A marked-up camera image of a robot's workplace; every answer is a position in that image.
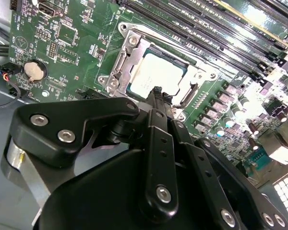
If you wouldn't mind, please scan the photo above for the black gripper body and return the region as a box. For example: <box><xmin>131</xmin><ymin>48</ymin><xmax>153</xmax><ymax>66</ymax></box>
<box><xmin>33</xmin><ymin>149</ymin><xmax>221</xmax><ymax>230</ymax></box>

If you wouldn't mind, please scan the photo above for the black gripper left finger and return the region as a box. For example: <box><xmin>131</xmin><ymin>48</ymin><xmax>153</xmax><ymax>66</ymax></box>
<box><xmin>2</xmin><ymin>86</ymin><xmax>180</xmax><ymax>223</ymax></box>

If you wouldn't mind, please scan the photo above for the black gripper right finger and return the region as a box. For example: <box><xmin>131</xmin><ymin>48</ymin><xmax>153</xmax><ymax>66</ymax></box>
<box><xmin>163</xmin><ymin>93</ymin><xmax>288</xmax><ymax>230</ymax></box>

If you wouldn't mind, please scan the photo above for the metal wire locking lever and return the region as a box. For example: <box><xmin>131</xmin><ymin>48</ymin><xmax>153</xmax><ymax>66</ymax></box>
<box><xmin>180</xmin><ymin>82</ymin><xmax>200</xmax><ymax>108</ymax></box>

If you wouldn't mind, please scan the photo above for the metal socket cover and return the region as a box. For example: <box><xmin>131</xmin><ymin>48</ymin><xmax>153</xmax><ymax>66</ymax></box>
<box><xmin>121</xmin><ymin>31</ymin><xmax>219</xmax><ymax>108</ymax></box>

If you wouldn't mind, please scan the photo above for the silver CPU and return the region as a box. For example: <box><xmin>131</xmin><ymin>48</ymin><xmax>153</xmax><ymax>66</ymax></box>
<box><xmin>127</xmin><ymin>44</ymin><xmax>199</xmax><ymax>99</ymax></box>

